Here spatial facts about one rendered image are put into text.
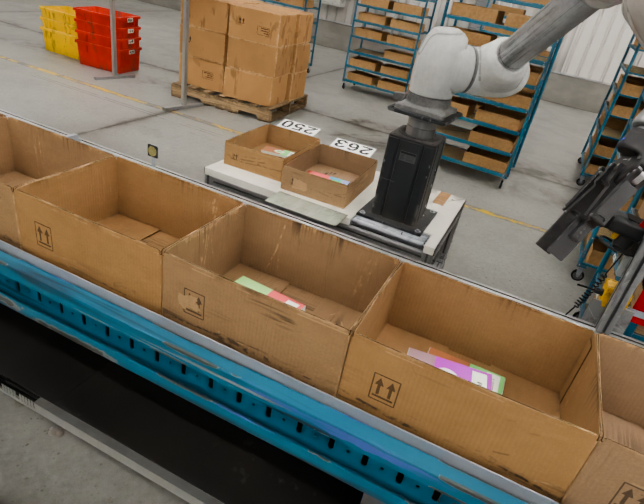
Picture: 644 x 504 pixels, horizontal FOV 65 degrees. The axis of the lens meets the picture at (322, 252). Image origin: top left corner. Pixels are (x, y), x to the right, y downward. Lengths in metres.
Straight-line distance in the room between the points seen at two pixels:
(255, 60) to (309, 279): 4.53
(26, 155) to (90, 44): 5.37
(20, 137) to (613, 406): 1.61
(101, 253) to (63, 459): 1.05
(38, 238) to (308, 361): 0.66
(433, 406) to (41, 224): 0.87
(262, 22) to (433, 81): 3.83
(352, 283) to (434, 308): 0.19
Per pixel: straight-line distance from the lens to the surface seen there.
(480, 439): 0.90
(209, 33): 5.87
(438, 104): 1.85
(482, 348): 1.14
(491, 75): 1.86
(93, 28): 6.98
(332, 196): 1.98
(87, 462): 2.00
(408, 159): 1.87
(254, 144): 2.45
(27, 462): 2.05
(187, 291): 1.00
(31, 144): 1.67
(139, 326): 1.04
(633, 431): 1.19
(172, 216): 1.36
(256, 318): 0.93
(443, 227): 2.04
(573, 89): 10.63
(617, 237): 1.69
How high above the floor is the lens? 1.57
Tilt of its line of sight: 29 degrees down
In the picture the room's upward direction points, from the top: 11 degrees clockwise
